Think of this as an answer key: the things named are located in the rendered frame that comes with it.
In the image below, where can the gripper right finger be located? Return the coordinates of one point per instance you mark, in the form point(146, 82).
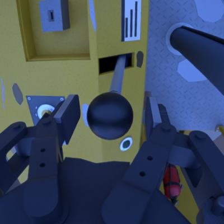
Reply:
point(141, 168)

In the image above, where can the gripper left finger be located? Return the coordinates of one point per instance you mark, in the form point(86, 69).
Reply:
point(43, 153)

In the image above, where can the yellow trencher control body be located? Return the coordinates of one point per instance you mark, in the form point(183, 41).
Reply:
point(61, 78)

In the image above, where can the white ringed round button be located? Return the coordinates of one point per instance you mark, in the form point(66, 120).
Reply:
point(126, 144)

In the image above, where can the red fire extinguisher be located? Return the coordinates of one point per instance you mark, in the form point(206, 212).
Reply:
point(172, 183)

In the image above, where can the black ball knob lever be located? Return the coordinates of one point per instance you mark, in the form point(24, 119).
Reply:
point(110, 115)

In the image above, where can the white bar chart label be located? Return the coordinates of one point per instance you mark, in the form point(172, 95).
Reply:
point(124, 38)

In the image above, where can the grey slotted block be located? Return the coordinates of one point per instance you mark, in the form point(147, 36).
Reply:
point(52, 22)

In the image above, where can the grey ignition switch plate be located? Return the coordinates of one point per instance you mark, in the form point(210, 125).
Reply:
point(32, 104)

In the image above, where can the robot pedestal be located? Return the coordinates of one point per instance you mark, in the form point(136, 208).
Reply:
point(196, 52)

